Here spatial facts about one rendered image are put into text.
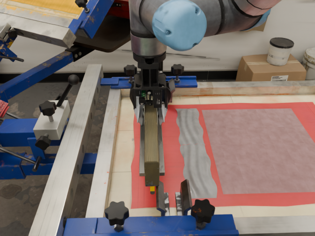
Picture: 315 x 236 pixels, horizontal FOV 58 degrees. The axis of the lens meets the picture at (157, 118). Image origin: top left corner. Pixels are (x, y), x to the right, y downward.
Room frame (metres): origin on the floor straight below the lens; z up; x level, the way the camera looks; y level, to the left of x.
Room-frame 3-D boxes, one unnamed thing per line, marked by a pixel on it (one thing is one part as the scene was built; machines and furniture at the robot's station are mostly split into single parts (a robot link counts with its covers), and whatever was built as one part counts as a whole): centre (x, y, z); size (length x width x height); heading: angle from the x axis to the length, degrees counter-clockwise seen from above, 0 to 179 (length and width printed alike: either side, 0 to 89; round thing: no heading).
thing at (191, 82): (0.87, 0.01, 0.98); 0.30 x 0.05 x 0.07; 92
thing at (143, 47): (0.57, 0.01, 1.28); 0.08 x 0.08 x 0.05
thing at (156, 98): (0.56, 0.02, 1.19); 0.09 x 0.08 x 0.12; 2
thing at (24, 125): (0.58, 0.33, 1.02); 0.17 x 0.06 x 0.05; 92
